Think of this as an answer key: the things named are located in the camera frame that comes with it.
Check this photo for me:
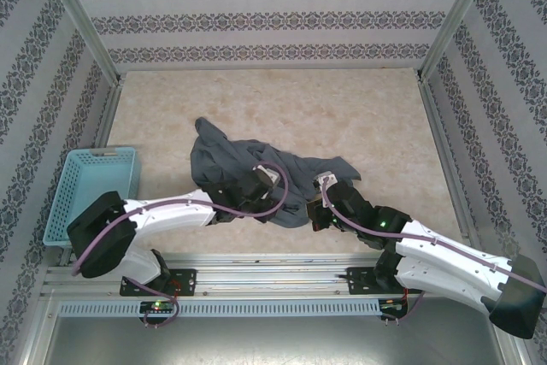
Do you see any aluminium frame post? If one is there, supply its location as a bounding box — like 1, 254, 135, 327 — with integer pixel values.
38, 0, 125, 86
418, 0, 501, 84

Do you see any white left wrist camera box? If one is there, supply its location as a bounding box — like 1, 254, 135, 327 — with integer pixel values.
251, 162, 281, 182

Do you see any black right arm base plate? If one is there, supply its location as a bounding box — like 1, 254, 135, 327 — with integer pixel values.
348, 266, 426, 296

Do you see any aluminium mounting rail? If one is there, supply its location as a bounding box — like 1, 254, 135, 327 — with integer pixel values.
42, 253, 501, 297

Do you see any light blue plastic basket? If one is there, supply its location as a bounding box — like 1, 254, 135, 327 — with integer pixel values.
44, 145, 143, 247

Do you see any steel sheet panel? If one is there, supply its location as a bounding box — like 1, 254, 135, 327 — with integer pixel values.
25, 296, 526, 365

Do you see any grey t-shirt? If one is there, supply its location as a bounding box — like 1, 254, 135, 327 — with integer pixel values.
189, 115, 362, 230

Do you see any small circuit board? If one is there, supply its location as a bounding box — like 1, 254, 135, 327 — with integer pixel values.
140, 301, 176, 315
379, 298, 407, 313

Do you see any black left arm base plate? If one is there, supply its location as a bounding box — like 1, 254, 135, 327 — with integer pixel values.
119, 268, 197, 297

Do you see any slotted grey cable duct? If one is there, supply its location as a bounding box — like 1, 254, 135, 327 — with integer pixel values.
58, 299, 380, 317

